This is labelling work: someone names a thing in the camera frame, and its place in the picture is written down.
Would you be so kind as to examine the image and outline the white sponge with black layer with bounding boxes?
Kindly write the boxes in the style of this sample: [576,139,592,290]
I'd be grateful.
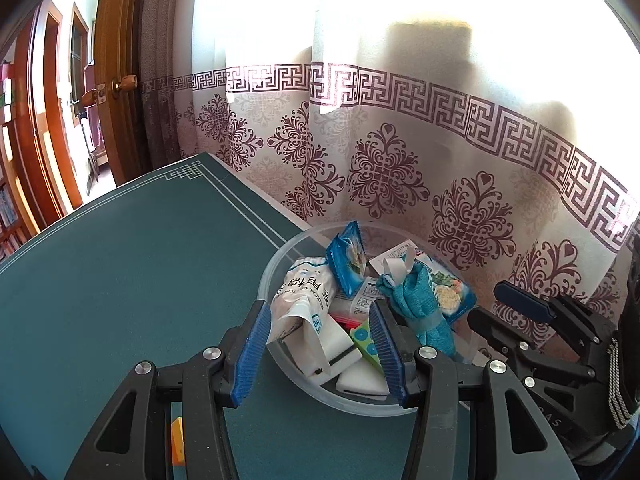
[282,317,364,379]
[335,357,392,402]

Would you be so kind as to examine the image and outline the white medicine box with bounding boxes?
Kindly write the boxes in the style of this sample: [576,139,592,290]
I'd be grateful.
[330,280,381,319]

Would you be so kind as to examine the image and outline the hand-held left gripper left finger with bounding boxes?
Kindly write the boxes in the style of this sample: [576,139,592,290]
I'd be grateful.
[64,299,273,480]

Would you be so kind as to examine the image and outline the white printed packet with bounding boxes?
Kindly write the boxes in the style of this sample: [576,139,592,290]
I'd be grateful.
[369,241,431,274]

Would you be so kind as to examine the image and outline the white patterned curtain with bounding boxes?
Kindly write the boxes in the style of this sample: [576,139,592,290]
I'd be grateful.
[172,0,640,356]

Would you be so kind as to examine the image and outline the green blue-dotted sponge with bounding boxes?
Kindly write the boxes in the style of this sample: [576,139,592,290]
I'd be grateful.
[349,322,386,376]

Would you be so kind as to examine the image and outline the wooden door with knobs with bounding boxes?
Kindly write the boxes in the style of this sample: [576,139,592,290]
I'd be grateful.
[92,0,151,187]

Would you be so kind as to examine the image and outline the clear plastic bowl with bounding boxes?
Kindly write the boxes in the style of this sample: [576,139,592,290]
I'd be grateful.
[257,220,481,417]

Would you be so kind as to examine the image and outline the orange and yellow toy block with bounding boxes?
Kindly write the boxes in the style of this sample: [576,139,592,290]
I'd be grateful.
[170,417,187,466]

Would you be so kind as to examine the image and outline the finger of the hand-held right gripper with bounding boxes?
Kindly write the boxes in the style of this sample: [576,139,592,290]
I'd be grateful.
[467,307,587,387]
[492,281,619,357]

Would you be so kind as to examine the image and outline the blue snack packet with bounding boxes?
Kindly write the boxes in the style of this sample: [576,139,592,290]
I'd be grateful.
[415,252,478,326]
[325,221,371,299]

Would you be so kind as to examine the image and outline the wooden door frame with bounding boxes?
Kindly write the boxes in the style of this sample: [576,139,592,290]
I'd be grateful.
[12,0,96,237]

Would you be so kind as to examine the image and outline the blue towel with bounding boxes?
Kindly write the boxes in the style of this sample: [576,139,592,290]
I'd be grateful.
[375,245,458,359]

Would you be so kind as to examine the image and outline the wooden bookshelf with books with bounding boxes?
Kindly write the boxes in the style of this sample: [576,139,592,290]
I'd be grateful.
[0,60,32,262]

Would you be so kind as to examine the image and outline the white cotton swab bag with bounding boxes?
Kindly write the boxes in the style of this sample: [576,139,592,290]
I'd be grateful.
[272,256,342,347]

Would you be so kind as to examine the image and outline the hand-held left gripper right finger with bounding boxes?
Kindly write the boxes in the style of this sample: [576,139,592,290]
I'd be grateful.
[369,299,576,480]

